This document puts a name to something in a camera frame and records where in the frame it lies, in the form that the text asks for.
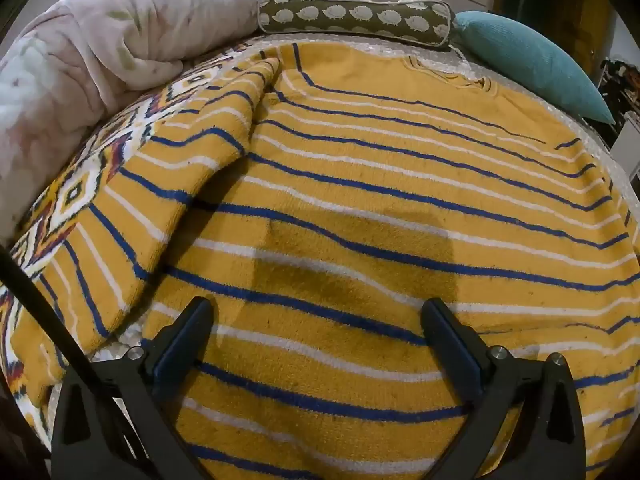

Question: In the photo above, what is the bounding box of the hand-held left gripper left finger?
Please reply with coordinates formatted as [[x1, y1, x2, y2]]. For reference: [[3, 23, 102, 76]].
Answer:
[[50, 296, 216, 480]]

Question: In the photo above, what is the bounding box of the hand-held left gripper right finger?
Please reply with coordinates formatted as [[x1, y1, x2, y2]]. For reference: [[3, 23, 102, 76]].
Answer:
[[420, 297, 586, 480]]

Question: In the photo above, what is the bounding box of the yellow striped sweater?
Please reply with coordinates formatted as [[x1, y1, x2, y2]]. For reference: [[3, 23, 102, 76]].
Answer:
[[10, 42, 640, 480]]

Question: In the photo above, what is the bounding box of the diamond patterned fleece blanket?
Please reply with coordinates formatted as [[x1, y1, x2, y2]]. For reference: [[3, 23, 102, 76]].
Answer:
[[0, 45, 281, 456]]

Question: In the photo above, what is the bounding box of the beige quilted bedspread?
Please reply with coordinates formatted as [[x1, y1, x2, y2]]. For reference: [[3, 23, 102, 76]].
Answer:
[[90, 34, 640, 366]]

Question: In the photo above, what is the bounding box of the teal pillow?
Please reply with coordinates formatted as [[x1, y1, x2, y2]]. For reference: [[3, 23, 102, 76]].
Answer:
[[452, 11, 616, 126]]

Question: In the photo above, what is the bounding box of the dark clutter pile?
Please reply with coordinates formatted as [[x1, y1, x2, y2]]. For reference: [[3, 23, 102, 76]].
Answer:
[[597, 57, 640, 121]]

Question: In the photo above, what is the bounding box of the pink floral duvet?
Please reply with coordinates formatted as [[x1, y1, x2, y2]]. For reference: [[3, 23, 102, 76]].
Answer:
[[0, 0, 296, 246]]

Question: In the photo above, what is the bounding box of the olive hedgehog print bolster pillow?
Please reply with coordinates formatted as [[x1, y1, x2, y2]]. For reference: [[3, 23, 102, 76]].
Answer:
[[257, 0, 457, 50]]

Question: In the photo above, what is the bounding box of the black cable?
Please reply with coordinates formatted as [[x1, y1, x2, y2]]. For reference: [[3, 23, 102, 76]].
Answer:
[[0, 245, 101, 386]]

